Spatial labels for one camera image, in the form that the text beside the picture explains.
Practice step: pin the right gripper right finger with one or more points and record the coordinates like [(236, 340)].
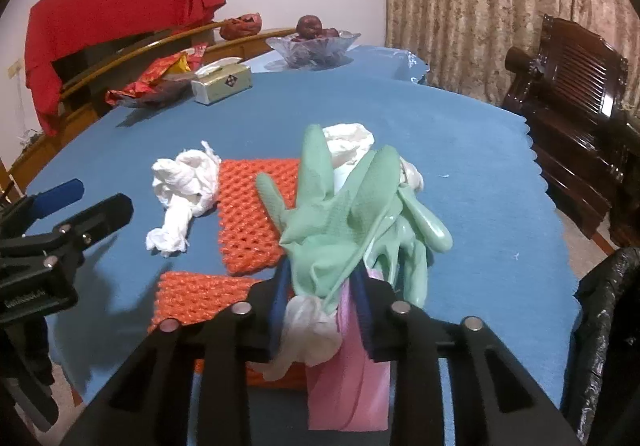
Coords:
[(452, 374)]

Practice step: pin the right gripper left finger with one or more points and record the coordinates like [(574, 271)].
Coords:
[(198, 370)]

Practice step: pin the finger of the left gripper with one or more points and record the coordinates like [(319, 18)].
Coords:
[(22, 214), (75, 235)]

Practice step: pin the orange foam net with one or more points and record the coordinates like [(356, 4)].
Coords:
[(192, 297), (247, 238)]

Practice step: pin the white tissue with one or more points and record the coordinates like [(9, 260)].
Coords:
[(187, 187)]

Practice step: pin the pink plastic bag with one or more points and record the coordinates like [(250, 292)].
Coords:
[(350, 392)]

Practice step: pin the small white tissue wad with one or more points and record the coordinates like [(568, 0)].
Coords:
[(309, 336)]

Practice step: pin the green rubber glove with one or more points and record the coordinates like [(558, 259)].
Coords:
[(374, 219)]

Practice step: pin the white plastic bag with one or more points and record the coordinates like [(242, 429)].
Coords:
[(349, 143)]

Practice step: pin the black lined trash bin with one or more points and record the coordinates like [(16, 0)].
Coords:
[(600, 397)]

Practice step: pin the red snack packets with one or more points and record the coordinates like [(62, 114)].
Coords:
[(182, 64)]

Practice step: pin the beige tissue box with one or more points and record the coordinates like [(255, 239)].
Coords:
[(220, 79)]

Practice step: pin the red cloth over television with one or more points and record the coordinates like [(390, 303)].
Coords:
[(58, 28)]

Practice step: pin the red ornament on cabinet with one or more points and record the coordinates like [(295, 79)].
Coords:
[(249, 24)]

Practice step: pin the glass fruit bowl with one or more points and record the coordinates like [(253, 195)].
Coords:
[(322, 52)]

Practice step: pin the dark red apple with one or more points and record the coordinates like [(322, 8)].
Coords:
[(310, 27)]

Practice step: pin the dark wooden armchair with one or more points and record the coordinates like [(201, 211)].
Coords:
[(571, 95)]

